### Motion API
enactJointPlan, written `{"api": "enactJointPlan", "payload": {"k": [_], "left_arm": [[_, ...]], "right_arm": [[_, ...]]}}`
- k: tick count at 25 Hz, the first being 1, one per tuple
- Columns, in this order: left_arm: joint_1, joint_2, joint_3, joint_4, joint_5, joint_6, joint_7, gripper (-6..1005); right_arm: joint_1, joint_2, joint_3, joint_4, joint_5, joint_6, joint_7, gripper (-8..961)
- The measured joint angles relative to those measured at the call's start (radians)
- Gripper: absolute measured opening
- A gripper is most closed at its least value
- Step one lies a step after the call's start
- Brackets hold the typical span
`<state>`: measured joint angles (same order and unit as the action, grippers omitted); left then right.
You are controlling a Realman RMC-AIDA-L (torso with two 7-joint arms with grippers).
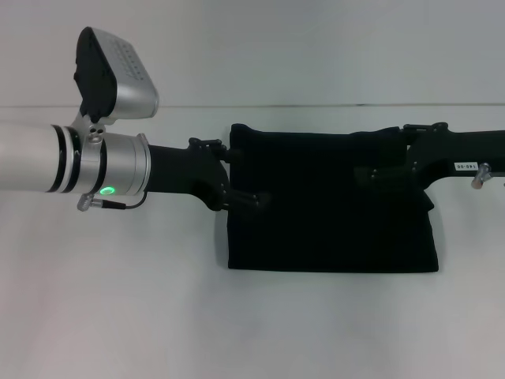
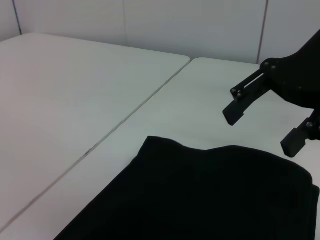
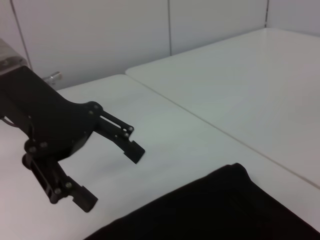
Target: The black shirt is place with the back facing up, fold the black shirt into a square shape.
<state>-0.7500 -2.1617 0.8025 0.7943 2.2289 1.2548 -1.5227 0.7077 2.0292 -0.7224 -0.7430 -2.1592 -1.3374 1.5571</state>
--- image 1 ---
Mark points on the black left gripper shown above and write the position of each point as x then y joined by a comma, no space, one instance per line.
185,169

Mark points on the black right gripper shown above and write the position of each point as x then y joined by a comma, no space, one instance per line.
453,154

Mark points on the black t-shirt with FREE print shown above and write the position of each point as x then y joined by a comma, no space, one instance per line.
315,221

